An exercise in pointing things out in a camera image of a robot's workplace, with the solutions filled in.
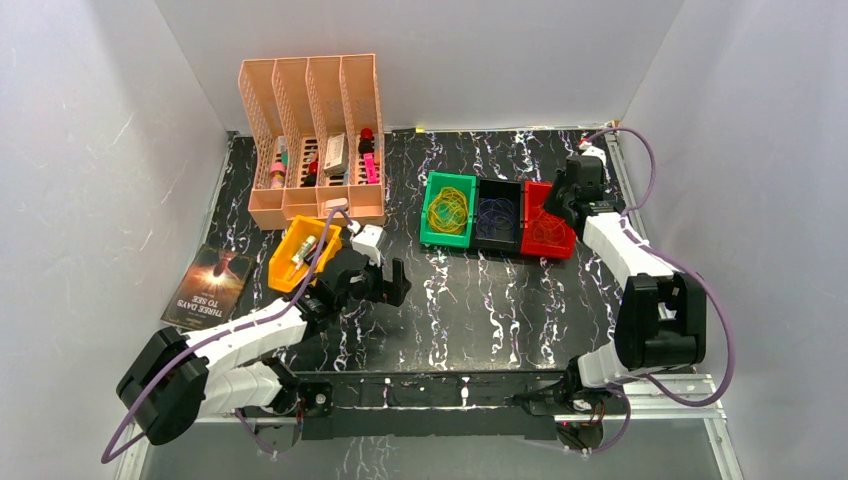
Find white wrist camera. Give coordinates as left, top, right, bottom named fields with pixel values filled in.
left=578, top=137, right=607, bottom=162
left=347, top=221, right=386, bottom=267

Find dark illustrated book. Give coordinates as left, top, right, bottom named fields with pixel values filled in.
left=161, top=244, right=254, bottom=330

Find pink highlighter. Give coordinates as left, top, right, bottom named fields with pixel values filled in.
left=363, top=152, right=379, bottom=184

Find white stapler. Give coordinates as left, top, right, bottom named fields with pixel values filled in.
left=324, top=197, right=349, bottom=211

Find green plastic bin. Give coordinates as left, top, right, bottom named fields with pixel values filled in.
left=419, top=171, right=477, bottom=249

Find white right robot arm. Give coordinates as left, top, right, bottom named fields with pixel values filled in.
left=543, top=155, right=707, bottom=414

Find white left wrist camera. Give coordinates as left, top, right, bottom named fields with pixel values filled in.
left=347, top=221, right=386, bottom=267

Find black plastic bin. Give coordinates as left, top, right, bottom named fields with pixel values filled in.
left=470, top=177, right=524, bottom=255

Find white box in organizer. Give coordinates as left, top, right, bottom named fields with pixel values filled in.
left=323, top=134, right=348, bottom=176

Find red black stamp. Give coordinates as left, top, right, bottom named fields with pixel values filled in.
left=357, top=128, right=375, bottom=155

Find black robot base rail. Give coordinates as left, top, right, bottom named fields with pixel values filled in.
left=235, top=360, right=631, bottom=458

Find yellow plastic bin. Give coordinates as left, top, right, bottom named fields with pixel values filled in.
left=267, top=215, right=326, bottom=293

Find white glue stick tube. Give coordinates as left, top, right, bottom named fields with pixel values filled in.
left=291, top=235, right=317, bottom=265

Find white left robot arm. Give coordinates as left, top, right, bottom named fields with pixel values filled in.
left=116, top=248, right=411, bottom=445

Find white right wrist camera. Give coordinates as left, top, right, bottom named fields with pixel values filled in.
left=578, top=137, right=607, bottom=162

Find yellow cable coil in bin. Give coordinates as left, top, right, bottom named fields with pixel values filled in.
left=427, top=187, right=470, bottom=236

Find red plastic bin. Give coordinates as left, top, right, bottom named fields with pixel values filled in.
left=520, top=181, right=577, bottom=259

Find peach desk file organizer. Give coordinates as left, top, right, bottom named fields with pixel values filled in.
left=238, top=53, right=387, bottom=230

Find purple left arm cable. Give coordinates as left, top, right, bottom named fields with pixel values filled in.
left=100, top=207, right=362, bottom=465

